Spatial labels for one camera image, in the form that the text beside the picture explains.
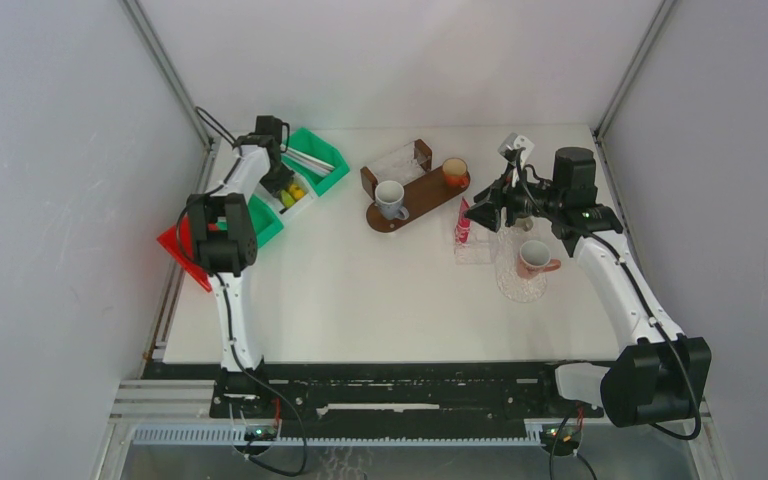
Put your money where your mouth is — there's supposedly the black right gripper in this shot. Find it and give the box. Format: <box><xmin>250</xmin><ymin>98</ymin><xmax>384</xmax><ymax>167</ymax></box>
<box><xmin>463</xmin><ymin>161</ymin><xmax>565</xmax><ymax>233</ymax></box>

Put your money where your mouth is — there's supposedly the pink toothpaste tube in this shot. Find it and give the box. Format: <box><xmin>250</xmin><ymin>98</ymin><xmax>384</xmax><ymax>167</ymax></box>
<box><xmin>454</xmin><ymin>197</ymin><xmax>471</xmax><ymax>244</ymax></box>

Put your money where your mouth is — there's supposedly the brown ceramic cup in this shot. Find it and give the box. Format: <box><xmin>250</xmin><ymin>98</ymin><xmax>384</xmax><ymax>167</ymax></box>
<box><xmin>441</xmin><ymin>158</ymin><xmax>470</xmax><ymax>189</ymax></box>

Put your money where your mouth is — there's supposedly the pink printed white mug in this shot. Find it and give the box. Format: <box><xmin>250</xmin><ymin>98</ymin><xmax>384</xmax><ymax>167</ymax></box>
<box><xmin>515</xmin><ymin>239</ymin><xmax>562</xmax><ymax>280</ymax></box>

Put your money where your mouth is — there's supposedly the green toothpaste tube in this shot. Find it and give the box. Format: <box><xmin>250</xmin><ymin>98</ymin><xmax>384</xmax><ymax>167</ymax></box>
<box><xmin>279</xmin><ymin>190</ymin><xmax>296</xmax><ymax>209</ymax></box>

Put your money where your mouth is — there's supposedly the clear acrylic organizer rack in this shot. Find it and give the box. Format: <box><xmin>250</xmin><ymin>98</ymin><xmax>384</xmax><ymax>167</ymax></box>
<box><xmin>360</xmin><ymin>139</ymin><xmax>433</xmax><ymax>199</ymax></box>

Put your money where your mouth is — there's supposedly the grey handled white mug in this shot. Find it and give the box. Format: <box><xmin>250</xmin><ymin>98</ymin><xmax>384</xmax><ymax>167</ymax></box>
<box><xmin>374</xmin><ymin>180</ymin><xmax>410</xmax><ymax>220</ymax></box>

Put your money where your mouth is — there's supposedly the grey cup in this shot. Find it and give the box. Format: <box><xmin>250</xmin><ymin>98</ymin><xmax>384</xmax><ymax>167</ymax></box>
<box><xmin>514</xmin><ymin>218</ymin><xmax>534</xmax><ymax>232</ymax></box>

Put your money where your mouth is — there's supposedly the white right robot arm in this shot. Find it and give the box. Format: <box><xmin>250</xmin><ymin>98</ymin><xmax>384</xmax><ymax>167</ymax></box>
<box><xmin>465</xmin><ymin>146</ymin><xmax>712</xmax><ymax>441</ymax></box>

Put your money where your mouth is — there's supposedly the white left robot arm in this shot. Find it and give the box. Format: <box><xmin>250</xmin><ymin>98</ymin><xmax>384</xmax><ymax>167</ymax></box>
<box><xmin>184</xmin><ymin>115</ymin><xmax>294</xmax><ymax>375</ymax></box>

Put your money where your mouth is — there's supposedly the green toothbrush bin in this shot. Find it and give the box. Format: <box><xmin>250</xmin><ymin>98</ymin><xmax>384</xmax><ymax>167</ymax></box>
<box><xmin>282</xmin><ymin>128</ymin><xmax>350</xmax><ymax>197</ymax></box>

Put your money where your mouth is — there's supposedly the pink toothbrush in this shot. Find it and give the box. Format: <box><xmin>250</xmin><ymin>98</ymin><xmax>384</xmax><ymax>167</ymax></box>
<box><xmin>285</xmin><ymin>149</ymin><xmax>334</xmax><ymax>177</ymax></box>

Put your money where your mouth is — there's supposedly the white toothpaste bin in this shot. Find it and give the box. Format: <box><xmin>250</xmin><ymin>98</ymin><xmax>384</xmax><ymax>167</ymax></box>
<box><xmin>254</xmin><ymin>169</ymin><xmax>318</xmax><ymax>225</ymax></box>

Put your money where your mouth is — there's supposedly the yellow toothpaste tube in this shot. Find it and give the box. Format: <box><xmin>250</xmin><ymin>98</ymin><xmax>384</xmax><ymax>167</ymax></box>
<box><xmin>287</xmin><ymin>183</ymin><xmax>306</xmax><ymax>201</ymax></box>

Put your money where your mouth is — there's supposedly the brown oval wooden tray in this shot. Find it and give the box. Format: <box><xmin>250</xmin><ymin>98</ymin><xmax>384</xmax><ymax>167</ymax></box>
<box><xmin>366</xmin><ymin>167</ymin><xmax>471</xmax><ymax>233</ymax></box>

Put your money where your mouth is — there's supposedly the clear oval acrylic plate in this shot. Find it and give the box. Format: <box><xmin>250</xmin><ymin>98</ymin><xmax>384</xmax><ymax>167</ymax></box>
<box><xmin>494</xmin><ymin>227</ymin><xmax>548</xmax><ymax>303</ymax></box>

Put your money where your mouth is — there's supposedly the clear rectangular acrylic plate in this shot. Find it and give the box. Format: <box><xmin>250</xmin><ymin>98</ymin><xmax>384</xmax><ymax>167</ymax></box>
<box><xmin>453</xmin><ymin>215</ymin><xmax>498</xmax><ymax>265</ymax></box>

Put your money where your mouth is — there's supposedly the green bin with rack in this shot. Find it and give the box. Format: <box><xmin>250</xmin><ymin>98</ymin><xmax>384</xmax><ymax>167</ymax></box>
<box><xmin>214</xmin><ymin>192</ymin><xmax>285</xmax><ymax>250</ymax></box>

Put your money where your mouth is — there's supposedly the red cup bin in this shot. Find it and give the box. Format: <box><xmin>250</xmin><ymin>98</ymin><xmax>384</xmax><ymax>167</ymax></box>
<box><xmin>156</xmin><ymin>216</ymin><xmax>212</xmax><ymax>292</ymax></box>

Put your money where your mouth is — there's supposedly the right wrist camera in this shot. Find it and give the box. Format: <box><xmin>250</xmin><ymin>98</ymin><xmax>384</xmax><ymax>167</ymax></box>
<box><xmin>498</xmin><ymin>133</ymin><xmax>535</xmax><ymax>164</ymax></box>

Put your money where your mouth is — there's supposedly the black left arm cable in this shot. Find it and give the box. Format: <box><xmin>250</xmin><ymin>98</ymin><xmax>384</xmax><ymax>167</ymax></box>
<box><xmin>175</xmin><ymin>105</ymin><xmax>309</xmax><ymax>478</ymax></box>

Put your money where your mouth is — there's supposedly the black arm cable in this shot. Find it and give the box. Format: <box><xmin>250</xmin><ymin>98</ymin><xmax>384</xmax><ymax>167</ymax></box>
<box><xmin>506</xmin><ymin>148</ymin><xmax>703</xmax><ymax>442</ymax></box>
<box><xmin>175</xmin><ymin>105</ymin><xmax>309</xmax><ymax>478</ymax></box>

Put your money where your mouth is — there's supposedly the aluminium frame post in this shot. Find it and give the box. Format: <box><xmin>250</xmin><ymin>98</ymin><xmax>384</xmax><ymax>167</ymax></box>
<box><xmin>119</xmin><ymin>0</ymin><xmax>213</xmax><ymax>147</ymax></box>

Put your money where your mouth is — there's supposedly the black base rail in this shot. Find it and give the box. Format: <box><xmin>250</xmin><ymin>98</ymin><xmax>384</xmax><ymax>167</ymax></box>
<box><xmin>142</xmin><ymin>361</ymin><xmax>576</xmax><ymax>440</ymax></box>

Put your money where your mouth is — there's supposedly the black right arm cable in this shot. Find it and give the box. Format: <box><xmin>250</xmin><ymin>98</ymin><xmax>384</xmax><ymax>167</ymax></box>
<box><xmin>506</xmin><ymin>148</ymin><xmax>703</xmax><ymax>442</ymax></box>

